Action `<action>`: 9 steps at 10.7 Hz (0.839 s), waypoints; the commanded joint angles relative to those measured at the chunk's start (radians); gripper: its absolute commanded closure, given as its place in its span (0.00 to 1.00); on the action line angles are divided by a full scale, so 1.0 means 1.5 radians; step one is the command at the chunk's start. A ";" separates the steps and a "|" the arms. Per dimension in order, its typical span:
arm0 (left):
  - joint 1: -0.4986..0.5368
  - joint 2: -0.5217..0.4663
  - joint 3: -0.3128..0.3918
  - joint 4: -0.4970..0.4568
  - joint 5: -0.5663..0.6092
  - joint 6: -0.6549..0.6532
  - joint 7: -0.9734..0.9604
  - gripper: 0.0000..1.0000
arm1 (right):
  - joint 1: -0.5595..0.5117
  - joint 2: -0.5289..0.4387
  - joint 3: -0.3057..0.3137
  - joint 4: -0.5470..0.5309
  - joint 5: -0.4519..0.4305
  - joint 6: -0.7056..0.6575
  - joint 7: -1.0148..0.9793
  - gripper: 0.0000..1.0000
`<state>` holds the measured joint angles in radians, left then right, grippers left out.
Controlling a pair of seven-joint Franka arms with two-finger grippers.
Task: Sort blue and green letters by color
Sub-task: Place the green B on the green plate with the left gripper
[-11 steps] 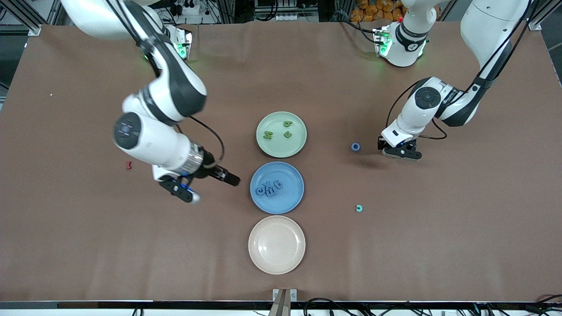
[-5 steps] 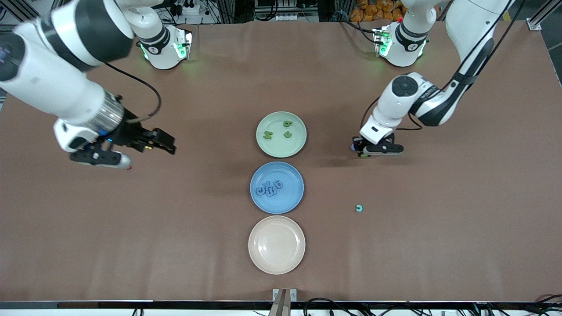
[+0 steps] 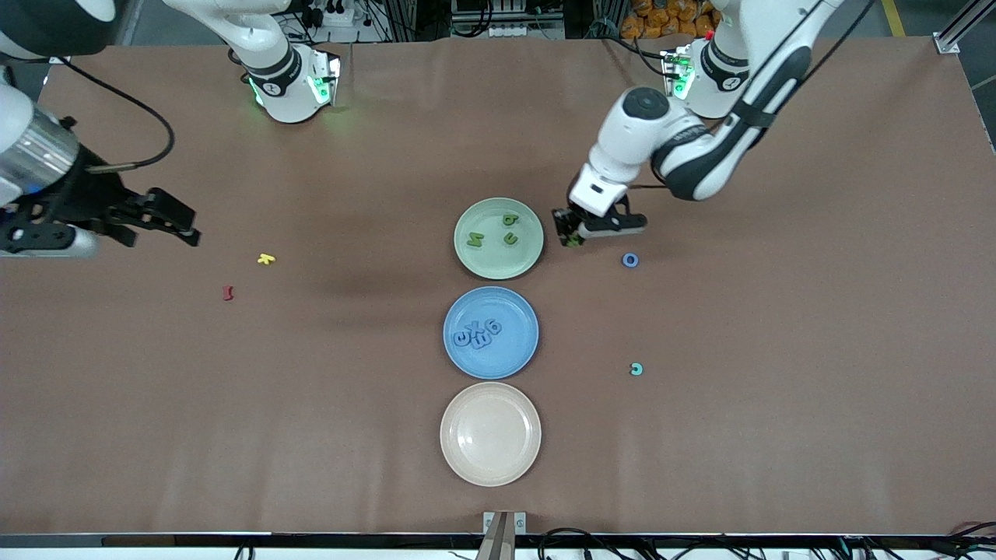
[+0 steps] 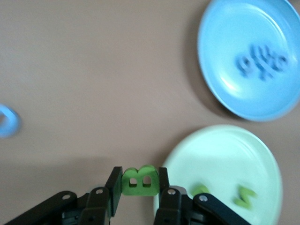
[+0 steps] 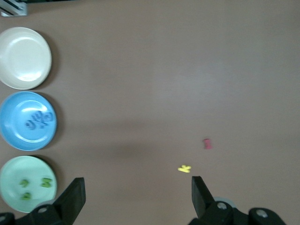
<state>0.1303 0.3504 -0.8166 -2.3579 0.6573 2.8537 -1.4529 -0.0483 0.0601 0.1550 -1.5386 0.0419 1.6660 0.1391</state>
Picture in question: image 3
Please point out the green foam letter N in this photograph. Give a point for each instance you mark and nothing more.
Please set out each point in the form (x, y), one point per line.
(475, 239)

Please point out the blue round plate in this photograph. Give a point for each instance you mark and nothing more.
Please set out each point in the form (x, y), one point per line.
(506, 358)

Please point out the bag of orange objects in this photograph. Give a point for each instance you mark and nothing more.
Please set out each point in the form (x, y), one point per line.
(661, 19)

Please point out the long power strip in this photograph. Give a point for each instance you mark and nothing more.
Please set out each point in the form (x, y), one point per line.
(506, 31)

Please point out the green round plate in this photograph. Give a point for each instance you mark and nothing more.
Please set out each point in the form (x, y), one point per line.
(490, 260)

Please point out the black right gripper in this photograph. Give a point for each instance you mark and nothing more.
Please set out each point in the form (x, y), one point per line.
(84, 193)

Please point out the blue foam letter E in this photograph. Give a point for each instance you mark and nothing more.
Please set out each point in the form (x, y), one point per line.
(479, 327)

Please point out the blue foam letter G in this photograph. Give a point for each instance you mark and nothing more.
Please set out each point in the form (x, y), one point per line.
(458, 338)

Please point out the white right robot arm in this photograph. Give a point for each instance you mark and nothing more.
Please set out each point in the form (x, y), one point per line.
(272, 62)

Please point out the blue foam letter X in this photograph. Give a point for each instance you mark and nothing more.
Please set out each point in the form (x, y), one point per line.
(482, 342)

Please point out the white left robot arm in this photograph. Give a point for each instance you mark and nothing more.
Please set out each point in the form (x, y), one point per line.
(700, 163)

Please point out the green foam letter B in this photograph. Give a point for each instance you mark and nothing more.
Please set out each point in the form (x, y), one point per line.
(574, 240)

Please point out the blue foam letter O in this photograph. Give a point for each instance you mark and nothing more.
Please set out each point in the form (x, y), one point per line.
(625, 260)

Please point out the aluminium frame post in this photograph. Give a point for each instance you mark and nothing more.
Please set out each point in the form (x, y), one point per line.
(953, 35)

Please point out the beige round plate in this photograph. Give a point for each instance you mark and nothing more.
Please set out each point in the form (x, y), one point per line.
(490, 434)

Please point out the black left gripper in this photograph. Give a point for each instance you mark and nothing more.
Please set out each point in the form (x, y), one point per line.
(562, 222)

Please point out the white power strip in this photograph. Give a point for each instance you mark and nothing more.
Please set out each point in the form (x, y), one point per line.
(338, 14)

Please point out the table edge rail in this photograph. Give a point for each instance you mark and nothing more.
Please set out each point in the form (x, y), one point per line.
(350, 540)

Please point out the short aluminium profile bracket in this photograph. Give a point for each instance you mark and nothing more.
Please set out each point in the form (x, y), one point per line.
(504, 537)

